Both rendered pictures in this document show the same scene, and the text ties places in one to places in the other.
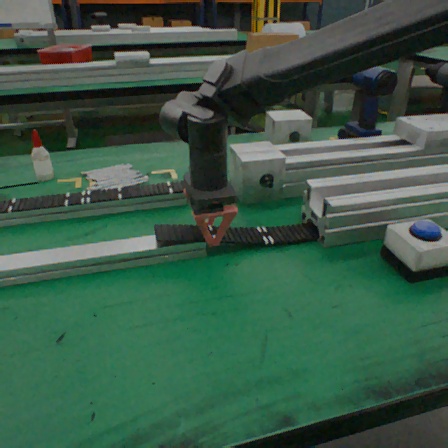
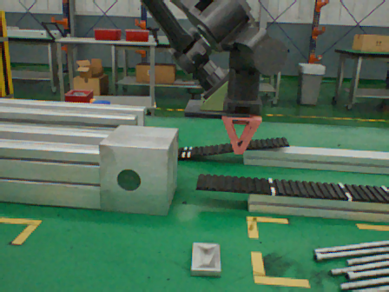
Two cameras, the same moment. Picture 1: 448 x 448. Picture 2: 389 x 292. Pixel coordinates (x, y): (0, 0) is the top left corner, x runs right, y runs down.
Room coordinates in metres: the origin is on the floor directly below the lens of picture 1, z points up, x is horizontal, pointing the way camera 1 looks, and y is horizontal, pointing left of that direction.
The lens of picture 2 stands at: (1.22, 0.17, 1.02)
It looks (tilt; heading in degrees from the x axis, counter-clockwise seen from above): 18 degrees down; 199
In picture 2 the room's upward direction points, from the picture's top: 2 degrees clockwise
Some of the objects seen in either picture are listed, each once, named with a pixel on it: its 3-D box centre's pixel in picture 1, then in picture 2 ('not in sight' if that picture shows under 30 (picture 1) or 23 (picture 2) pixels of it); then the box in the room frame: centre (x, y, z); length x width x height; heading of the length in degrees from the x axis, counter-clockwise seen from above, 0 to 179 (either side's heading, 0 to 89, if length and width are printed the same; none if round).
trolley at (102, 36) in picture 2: not in sight; (105, 76); (-2.04, -1.94, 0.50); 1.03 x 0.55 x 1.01; 118
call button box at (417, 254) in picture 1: (416, 246); not in sight; (0.51, -0.30, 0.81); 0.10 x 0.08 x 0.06; 15
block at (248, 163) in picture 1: (257, 173); (143, 164); (0.76, -0.07, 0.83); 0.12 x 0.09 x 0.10; 15
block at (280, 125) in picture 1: (288, 133); not in sight; (1.03, -0.17, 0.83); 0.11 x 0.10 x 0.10; 11
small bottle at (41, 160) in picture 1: (40, 155); not in sight; (0.84, 0.42, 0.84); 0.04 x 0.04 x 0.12
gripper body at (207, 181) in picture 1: (208, 172); (243, 87); (0.55, 0.03, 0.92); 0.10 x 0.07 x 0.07; 14
